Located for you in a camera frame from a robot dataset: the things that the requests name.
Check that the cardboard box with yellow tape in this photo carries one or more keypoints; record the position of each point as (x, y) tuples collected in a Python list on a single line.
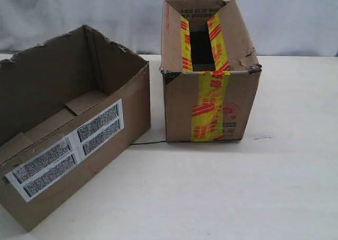
[(210, 70)]

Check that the open plain cardboard box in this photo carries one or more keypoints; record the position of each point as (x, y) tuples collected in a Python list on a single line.
[(69, 107)]

